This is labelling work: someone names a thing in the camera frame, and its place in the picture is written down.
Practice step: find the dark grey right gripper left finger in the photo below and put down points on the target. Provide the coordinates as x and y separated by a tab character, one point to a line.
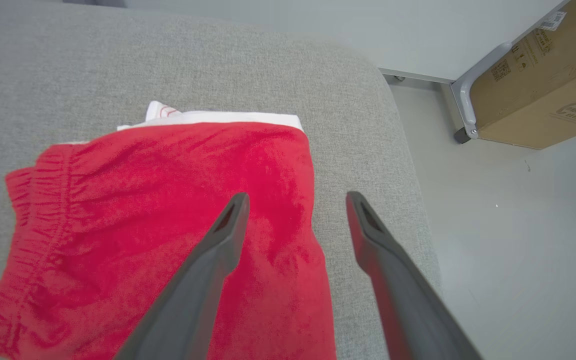
193	300

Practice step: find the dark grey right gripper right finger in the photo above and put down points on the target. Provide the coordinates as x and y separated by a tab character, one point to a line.
408	310

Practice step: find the red shorts with white stripe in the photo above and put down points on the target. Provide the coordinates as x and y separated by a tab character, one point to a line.
143	200

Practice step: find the grey fabric sofa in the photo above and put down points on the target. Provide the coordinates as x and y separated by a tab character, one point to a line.
168	60

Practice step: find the brown cardboard box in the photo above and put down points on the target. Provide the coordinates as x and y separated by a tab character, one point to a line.
543	90

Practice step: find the grey partition bottom rail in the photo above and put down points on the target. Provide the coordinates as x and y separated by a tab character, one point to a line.
418	76

